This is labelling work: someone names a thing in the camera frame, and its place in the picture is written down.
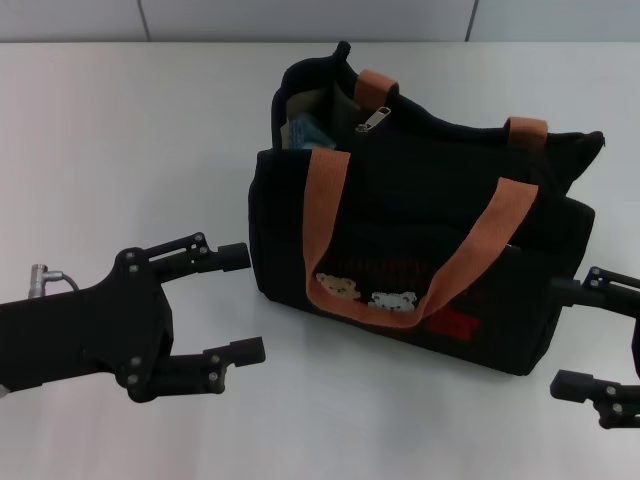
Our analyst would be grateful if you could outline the left silver connector with cable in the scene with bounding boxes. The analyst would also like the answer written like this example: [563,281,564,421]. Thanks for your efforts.
[31,262,82,292]

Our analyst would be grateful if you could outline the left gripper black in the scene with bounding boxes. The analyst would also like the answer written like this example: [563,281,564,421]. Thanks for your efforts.
[0,231,267,404]

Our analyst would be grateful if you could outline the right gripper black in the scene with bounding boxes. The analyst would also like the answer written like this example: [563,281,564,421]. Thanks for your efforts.
[549,267,640,431]

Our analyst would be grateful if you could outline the silver metal zipper pull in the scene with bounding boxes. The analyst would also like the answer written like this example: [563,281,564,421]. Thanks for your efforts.
[354,105,394,134]

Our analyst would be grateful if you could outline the black canvas bag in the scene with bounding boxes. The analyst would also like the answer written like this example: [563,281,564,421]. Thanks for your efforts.
[253,41,606,377]

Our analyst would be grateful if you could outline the blue patterned packet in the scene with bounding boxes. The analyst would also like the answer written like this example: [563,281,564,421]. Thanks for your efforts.
[287,117,342,152]

